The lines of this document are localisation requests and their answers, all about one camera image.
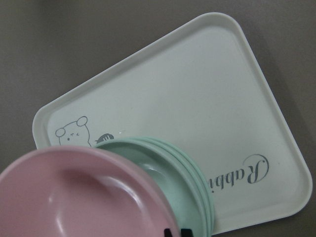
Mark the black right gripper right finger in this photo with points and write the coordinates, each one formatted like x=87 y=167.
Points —
x=186 y=232

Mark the small pink bowl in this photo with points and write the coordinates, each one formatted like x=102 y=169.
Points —
x=70 y=191

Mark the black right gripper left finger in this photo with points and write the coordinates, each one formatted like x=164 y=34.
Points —
x=167 y=233

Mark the green bowl stack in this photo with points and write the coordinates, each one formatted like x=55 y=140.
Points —
x=176 y=174

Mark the cream rabbit tray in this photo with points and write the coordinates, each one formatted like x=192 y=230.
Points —
x=201 y=89

